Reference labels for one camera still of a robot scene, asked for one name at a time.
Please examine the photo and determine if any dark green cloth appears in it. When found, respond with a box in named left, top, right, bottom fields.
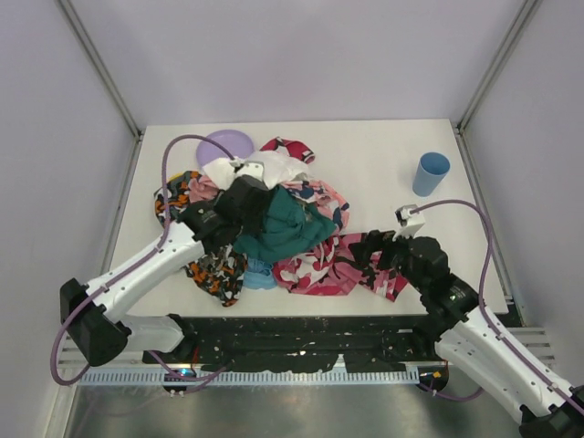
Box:
left=233, top=186, right=336, bottom=264

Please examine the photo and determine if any light blue cloth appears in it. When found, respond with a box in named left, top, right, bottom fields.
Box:
left=243, top=257, right=277, bottom=290

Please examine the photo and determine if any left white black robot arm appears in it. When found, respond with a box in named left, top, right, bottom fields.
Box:
left=59, top=175, right=274, bottom=367

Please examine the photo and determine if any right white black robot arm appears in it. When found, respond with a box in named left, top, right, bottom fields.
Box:
left=349, top=231, right=583, bottom=437

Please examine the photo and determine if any pink black camo cloth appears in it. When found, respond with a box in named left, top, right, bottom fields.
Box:
left=272, top=233, right=408, bottom=301

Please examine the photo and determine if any pink navy camo cloth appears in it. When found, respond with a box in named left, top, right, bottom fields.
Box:
left=188, top=175, right=349, bottom=232

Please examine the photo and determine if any white cloth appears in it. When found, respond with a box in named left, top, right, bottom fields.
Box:
left=203, top=151, right=309, bottom=190

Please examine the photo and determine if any red pink camo cloth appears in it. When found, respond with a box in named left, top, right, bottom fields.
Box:
left=260, top=137, right=315, bottom=164

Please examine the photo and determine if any orange grey camo cloth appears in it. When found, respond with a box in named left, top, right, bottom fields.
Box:
left=154, top=171, right=247, bottom=308

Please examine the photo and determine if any purple plastic plate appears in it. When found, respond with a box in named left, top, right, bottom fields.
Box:
left=195, top=130, right=256, bottom=168

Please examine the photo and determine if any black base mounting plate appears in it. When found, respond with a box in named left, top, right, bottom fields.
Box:
left=161, top=316, right=440, bottom=373

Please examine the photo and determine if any blue plastic cup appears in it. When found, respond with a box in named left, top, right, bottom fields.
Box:
left=412, top=151, right=451, bottom=197

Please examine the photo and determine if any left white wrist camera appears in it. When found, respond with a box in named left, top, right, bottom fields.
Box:
left=229, top=158, right=265, bottom=184

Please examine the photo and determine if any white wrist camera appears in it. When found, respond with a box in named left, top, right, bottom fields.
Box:
left=229, top=158, right=265, bottom=184
left=393, top=204, right=425, bottom=241

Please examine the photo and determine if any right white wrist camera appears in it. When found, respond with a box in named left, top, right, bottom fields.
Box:
left=393, top=204, right=425, bottom=241

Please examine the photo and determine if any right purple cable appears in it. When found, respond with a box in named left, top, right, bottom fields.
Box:
left=410, top=199, right=576, bottom=393

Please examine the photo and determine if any purple cable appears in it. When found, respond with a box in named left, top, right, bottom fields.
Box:
left=49, top=133, right=238, bottom=387
left=410, top=199, right=576, bottom=393

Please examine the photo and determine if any white slotted cable duct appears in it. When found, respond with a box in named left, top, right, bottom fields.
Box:
left=79, top=366, right=420, bottom=387

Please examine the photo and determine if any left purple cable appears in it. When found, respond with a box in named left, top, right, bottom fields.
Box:
left=49, top=133, right=238, bottom=387

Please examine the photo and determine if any left aluminium frame post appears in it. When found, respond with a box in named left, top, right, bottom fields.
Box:
left=55, top=0, right=145, bottom=141

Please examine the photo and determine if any aluminium frame post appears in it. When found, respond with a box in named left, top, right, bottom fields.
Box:
left=55, top=0, right=145, bottom=141
left=454, top=0, right=544, bottom=136

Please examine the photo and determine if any right aluminium frame post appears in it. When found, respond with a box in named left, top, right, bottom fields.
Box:
left=454, top=0, right=544, bottom=136

